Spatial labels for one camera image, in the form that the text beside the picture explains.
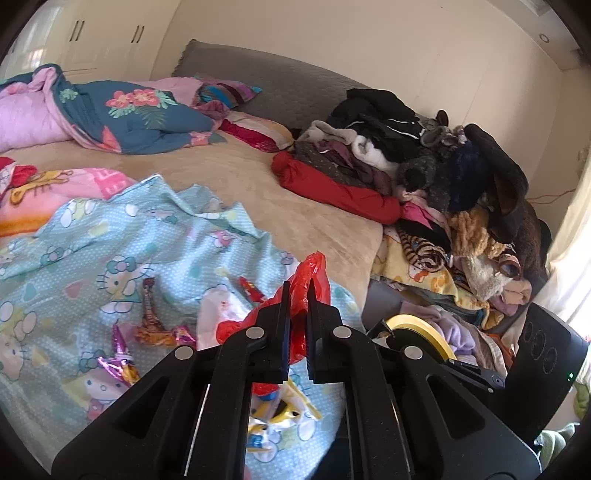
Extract tan knit cloth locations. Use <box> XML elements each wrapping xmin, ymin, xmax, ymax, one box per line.
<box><xmin>449</xmin><ymin>205</ymin><xmax>509</xmax><ymax>260</ymax></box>

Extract white wardrobe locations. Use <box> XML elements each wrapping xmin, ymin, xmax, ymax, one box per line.
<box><xmin>0</xmin><ymin>0</ymin><xmax>186</xmax><ymax>88</ymax></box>

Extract grey dotted garment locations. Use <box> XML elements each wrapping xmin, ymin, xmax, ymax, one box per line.
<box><xmin>293</xmin><ymin>141</ymin><xmax>394</xmax><ymax>195</ymax></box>

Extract pink cartoon blanket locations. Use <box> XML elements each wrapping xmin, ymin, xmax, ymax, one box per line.
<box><xmin>0</xmin><ymin>167</ymin><xmax>139</xmax><ymax>239</ymax></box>

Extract navy fuzzy cloth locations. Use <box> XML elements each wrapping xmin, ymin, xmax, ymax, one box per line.
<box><xmin>449</xmin><ymin>141</ymin><xmax>491</xmax><ymax>214</ymax></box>

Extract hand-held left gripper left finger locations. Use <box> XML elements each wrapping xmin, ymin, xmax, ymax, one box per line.
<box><xmin>51</xmin><ymin>281</ymin><xmax>292</xmax><ymax>480</ymax></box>

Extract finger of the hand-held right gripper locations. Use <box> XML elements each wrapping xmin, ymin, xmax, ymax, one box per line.
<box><xmin>444</xmin><ymin>359</ymin><xmax>507</xmax><ymax>394</ymax></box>

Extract light purple cloth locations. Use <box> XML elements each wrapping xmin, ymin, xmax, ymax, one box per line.
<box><xmin>398</xmin><ymin>302</ymin><xmax>477</xmax><ymax>357</ymax></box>

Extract yellow snack packet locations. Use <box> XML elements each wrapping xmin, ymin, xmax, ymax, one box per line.
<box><xmin>246</xmin><ymin>378</ymin><xmax>324</xmax><ymax>454</ymax></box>

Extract green cloth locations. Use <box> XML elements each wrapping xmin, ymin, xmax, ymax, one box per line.
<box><xmin>537</xmin><ymin>382</ymin><xmax>591</xmax><ymax>468</ymax></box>

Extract grey fleece garment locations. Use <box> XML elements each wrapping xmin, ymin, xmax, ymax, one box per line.
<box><xmin>398</xmin><ymin>152</ymin><xmax>451</xmax><ymax>209</ymax></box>

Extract white curtain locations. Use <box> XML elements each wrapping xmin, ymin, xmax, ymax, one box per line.
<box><xmin>534</xmin><ymin>138</ymin><xmax>591</xmax><ymax>334</ymax></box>

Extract blue floral quilt pink lining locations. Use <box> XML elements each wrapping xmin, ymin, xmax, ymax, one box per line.
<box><xmin>0</xmin><ymin>64</ymin><xmax>228</xmax><ymax>156</ymax></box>

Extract tiger striped cloth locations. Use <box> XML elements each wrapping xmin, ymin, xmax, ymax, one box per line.
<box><xmin>398</xmin><ymin>231</ymin><xmax>454</xmax><ymax>274</ymax></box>

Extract purple foil wrapper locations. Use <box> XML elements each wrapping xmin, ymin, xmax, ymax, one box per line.
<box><xmin>96</xmin><ymin>323</ymin><xmax>140</xmax><ymax>387</ymax></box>

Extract white fleece garment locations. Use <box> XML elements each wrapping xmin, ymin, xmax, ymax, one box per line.
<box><xmin>298</xmin><ymin>120</ymin><xmax>403</xmax><ymax>172</ymax></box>

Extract red printed cloth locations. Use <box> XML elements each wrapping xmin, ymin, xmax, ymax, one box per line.
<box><xmin>0</xmin><ymin>157</ymin><xmax>38</xmax><ymax>189</ymax></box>

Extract brown snack wrapper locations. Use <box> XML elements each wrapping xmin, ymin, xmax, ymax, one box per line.
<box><xmin>133</xmin><ymin>277</ymin><xmax>197</xmax><ymax>348</ymax></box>

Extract pink and red pillow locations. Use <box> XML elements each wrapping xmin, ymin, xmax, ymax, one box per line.
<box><xmin>219</xmin><ymin>111</ymin><xmax>294</xmax><ymax>153</ymax></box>

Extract red snack packet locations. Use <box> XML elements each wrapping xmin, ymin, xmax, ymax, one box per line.
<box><xmin>237</xmin><ymin>275</ymin><xmax>269</xmax><ymax>306</ymax></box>

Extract striped colourful pillow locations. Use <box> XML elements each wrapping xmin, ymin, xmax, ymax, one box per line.
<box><xmin>194</xmin><ymin>76</ymin><xmax>264</xmax><ymax>110</ymax></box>

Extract grey padded headboard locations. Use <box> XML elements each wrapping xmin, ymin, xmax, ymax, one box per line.
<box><xmin>172</xmin><ymin>39</ymin><xmax>375</xmax><ymax>136</ymax></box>

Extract red plastic bag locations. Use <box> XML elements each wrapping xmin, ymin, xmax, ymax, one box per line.
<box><xmin>217</xmin><ymin>251</ymin><xmax>331</xmax><ymax>398</ymax></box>

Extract pink garment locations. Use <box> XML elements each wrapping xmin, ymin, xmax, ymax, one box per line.
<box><xmin>400</xmin><ymin>196</ymin><xmax>451</xmax><ymax>232</ymax></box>

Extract black jacket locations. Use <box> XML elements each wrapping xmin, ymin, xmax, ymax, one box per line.
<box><xmin>325</xmin><ymin>88</ymin><xmax>424</xmax><ymax>163</ymax></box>

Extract grey plush slippers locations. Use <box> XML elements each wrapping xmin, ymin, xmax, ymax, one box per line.
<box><xmin>419</xmin><ymin>110</ymin><xmax>463</xmax><ymax>149</ymax></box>

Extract yellow cartoon blanket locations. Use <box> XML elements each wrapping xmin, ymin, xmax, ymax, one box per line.
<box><xmin>370</xmin><ymin>230</ymin><xmax>505</xmax><ymax>329</ymax></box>

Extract yellow tape roll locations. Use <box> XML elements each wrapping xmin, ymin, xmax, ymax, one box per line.
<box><xmin>387</xmin><ymin>314</ymin><xmax>458</xmax><ymax>363</ymax></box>

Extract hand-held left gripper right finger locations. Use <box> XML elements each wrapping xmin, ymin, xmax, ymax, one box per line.
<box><xmin>305</xmin><ymin>279</ymin><xmax>542</xmax><ymax>480</ymax></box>

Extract light blue cartoon cat sheet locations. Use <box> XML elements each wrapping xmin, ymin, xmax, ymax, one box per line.
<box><xmin>0</xmin><ymin>174</ymin><xmax>366</xmax><ymax>468</ymax></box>

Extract beige bed cover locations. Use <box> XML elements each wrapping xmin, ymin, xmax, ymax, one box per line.
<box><xmin>0</xmin><ymin>129</ymin><xmax>385</xmax><ymax>283</ymax></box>

